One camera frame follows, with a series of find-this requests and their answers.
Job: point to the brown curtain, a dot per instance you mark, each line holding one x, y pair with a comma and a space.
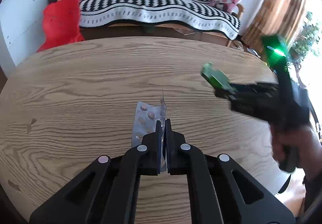
284, 17

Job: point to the white cabinet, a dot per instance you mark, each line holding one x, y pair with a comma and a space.
22, 27

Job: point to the silver pill blister pack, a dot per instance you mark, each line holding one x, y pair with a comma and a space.
145, 121

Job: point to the green wrapper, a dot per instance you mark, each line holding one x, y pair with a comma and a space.
216, 78

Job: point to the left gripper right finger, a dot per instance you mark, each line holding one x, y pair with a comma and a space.
172, 150

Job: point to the potted green plant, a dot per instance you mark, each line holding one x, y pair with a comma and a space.
308, 41

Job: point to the red plastic bag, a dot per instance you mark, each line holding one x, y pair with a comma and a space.
61, 24

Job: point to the pink cushion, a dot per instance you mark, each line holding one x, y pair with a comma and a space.
225, 5

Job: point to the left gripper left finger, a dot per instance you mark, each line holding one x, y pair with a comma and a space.
151, 159

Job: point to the black white striped sofa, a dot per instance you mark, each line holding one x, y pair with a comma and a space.
161, 2

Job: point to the oval wooden table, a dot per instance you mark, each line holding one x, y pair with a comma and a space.
64, 107

